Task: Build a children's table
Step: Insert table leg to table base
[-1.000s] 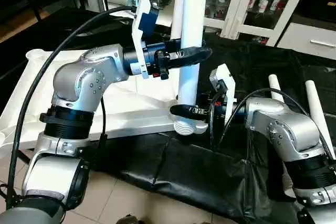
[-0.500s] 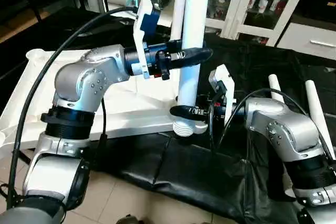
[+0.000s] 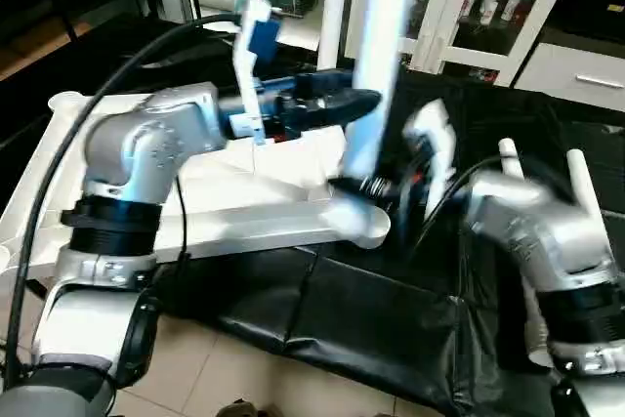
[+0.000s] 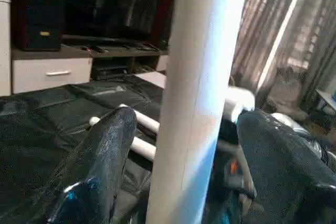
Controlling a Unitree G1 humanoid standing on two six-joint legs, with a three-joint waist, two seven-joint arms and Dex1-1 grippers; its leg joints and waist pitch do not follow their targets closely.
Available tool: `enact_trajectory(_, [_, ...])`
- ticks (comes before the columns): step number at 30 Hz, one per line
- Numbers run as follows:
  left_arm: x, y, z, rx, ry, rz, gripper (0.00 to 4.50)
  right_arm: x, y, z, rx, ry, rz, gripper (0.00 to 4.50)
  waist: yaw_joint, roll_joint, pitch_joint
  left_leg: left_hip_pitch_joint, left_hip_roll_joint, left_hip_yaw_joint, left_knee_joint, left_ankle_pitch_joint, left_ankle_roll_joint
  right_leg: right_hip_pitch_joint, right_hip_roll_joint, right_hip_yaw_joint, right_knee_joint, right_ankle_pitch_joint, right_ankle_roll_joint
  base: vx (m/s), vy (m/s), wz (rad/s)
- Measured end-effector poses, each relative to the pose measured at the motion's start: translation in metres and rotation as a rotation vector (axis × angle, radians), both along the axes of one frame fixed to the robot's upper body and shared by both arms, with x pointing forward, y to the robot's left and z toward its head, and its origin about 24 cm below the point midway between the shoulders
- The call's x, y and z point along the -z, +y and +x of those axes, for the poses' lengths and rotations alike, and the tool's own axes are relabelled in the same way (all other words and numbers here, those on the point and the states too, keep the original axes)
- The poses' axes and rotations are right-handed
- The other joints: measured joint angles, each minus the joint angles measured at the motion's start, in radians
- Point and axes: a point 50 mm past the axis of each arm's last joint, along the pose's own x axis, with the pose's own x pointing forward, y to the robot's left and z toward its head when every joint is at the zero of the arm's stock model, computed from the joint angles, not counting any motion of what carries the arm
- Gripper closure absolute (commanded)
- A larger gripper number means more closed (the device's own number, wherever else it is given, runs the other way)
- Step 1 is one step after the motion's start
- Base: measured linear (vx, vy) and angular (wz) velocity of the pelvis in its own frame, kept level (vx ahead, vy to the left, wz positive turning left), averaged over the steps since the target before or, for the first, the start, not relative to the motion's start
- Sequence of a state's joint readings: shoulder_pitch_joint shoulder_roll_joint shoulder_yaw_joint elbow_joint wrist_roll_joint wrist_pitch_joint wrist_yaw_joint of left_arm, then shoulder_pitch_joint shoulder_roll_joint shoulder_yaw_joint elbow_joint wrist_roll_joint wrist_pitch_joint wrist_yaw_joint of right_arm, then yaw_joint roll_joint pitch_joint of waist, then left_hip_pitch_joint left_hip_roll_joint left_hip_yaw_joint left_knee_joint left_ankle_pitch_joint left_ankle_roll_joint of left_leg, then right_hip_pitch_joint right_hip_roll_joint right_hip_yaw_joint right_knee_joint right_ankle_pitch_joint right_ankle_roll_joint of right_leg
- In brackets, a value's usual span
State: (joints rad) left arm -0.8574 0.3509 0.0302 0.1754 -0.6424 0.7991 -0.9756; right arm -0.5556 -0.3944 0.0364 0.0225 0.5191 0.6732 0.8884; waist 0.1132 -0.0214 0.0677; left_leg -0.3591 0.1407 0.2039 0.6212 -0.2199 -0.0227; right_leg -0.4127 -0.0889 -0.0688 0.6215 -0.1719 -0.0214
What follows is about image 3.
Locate white plastic table top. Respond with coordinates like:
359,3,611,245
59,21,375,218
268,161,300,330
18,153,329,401
0,89,394,273

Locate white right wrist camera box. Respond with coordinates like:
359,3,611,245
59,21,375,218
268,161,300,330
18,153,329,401
401,102,459,215

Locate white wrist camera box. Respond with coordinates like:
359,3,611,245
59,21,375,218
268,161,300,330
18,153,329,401
231,0,285,146
401,102,459,215

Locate white drawer unit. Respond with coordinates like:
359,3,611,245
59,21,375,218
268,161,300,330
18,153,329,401
512,40,625,112

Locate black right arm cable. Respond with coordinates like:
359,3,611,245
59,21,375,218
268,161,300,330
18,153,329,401
408,151,521,254

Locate white plastic table leg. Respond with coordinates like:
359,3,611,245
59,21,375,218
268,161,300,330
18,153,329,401
319,0,354,73
340,0,424,195
565,147,599,215
497,138,524,186

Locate white glass door cabinet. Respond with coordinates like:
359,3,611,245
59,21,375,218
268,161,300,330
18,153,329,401
342,0,579,83

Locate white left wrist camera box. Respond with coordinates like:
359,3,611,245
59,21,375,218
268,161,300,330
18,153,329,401
231,0,285,146

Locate black work mat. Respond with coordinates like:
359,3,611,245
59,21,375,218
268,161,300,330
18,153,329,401
0,15,625,417

